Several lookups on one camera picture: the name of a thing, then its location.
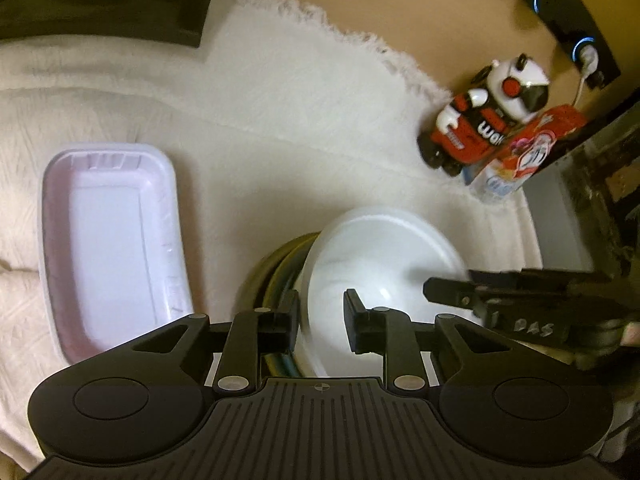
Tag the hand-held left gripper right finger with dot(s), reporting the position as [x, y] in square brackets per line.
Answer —
[354, 322]

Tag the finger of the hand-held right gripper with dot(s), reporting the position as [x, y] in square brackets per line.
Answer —
[450, 292]
[540, 277]

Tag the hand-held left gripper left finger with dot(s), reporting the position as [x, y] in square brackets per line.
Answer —
[289, 322]

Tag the white fringed cloth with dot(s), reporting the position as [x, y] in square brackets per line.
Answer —
[275, 110]

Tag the black device with blue lights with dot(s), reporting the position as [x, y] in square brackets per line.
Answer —
[565, 5]

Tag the yellow-rimmed white bowl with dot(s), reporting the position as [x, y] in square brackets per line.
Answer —
[252, 280]

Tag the white plastic tray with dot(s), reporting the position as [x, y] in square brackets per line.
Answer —
[115, 240]

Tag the dark grey appliance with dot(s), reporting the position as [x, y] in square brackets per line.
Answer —
[550, 210]

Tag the white plastic bowl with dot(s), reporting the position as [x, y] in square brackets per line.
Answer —
[380, 250]

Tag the cereal bag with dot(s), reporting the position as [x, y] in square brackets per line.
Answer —
[520, 160]

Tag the red robot toy figure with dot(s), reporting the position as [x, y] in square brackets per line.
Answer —
[475, 120]

